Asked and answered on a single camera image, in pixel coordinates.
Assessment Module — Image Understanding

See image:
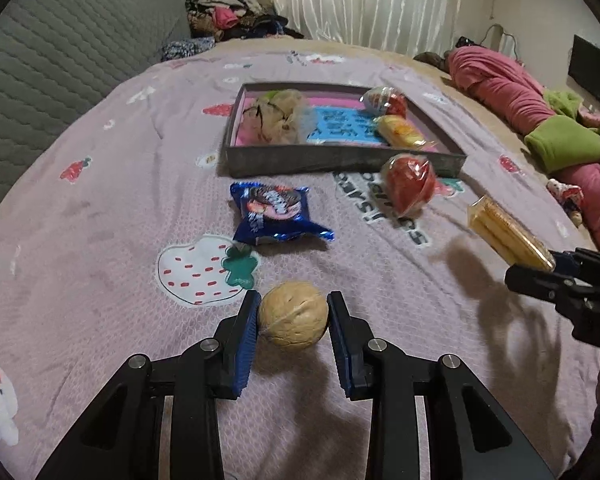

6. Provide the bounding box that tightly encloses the beige mesh bath puff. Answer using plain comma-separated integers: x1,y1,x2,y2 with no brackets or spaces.
238,89,317,145

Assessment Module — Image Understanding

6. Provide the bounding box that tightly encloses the white curtain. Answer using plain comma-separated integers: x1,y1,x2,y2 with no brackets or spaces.
264,0,460,56

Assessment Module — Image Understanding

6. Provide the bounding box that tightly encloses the grey quilted headboard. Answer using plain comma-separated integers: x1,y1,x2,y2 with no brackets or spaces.
0,0,189,203

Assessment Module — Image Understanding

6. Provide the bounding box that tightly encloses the blue cookie packet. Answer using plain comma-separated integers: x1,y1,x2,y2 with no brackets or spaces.
230,182,335,246

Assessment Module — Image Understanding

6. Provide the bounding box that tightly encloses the pink printed bedsheet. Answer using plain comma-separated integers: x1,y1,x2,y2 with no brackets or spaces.
0,53,600,479

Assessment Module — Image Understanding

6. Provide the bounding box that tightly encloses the yellow packaged cake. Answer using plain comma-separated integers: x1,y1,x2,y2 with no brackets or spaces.
374,115,436,150

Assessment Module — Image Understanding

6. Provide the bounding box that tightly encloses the pile of clothes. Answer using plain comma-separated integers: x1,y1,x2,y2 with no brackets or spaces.
185,0,304,42

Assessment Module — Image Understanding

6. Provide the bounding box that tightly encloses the small stuffed doll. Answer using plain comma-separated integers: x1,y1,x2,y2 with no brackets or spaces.
546,179,584,226

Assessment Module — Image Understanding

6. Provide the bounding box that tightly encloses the black television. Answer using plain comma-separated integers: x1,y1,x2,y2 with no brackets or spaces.
568,36,600,102

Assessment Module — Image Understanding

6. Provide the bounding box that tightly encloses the blue patterned cloth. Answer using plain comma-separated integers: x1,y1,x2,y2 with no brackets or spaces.
161,37,215,62

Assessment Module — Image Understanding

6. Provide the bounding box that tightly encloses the pink quilt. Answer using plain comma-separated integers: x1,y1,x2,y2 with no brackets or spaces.
446,46,600,248

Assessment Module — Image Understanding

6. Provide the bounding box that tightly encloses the dark shallow box tray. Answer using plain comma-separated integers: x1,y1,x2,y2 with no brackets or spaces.
222,81,467,178

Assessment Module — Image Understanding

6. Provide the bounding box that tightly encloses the green blanket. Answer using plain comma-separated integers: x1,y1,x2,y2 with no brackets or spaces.
524,89,600,174

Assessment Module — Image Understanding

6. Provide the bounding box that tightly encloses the wafer biscuit pack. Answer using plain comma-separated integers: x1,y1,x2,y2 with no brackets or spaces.
467,195,556,272

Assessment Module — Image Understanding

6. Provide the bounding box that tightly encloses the walnut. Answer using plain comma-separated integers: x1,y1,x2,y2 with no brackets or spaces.
258,281,328,350

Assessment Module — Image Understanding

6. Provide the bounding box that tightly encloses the chair with items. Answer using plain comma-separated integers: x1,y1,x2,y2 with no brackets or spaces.
455,23,524,66

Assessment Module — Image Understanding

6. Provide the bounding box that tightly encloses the red toy egg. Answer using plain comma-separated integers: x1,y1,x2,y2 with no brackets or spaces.
381,154,437,218
361,87,408,118

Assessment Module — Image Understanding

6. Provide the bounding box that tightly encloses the pink blue book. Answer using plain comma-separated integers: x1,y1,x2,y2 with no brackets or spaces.
234,96,439,151

